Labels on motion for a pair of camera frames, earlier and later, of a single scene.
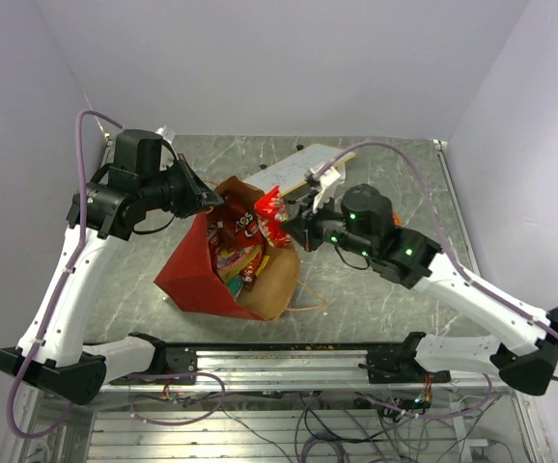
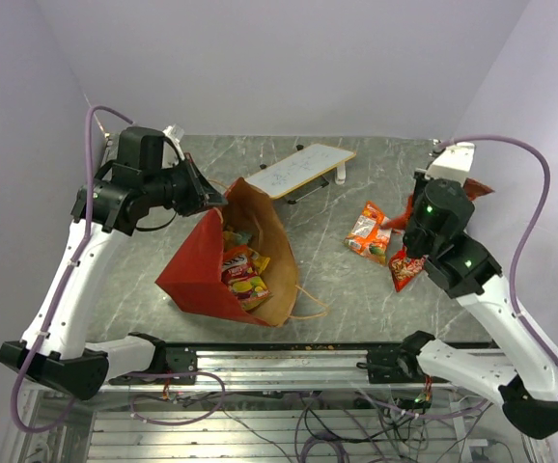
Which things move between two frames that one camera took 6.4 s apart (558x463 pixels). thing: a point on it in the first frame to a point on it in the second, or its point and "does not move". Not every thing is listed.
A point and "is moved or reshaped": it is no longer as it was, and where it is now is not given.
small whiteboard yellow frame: (291, 172) does not move
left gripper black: (199, 195) does not move
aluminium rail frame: (312, 403) does not move
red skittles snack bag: (270, 216) is moved or reshaped
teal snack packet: (236, 285) to (244, 237)
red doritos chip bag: (234, 223) to (473, 187)
